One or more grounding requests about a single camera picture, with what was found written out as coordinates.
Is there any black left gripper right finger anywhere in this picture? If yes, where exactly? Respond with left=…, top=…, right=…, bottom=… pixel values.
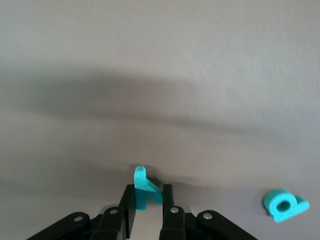
left=157, top=183, right=256, bottom=240

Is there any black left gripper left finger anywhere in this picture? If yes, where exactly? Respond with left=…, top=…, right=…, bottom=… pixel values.
left=26, top=183, right=139, bottom=240

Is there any teal foam letter y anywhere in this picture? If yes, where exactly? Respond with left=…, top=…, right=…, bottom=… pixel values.
left=133, top=165, right=165, bottom=212

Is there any teal foam letter p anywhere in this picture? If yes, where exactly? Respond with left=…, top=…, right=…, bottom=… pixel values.
left=262, top=188, right=311, bottom=224

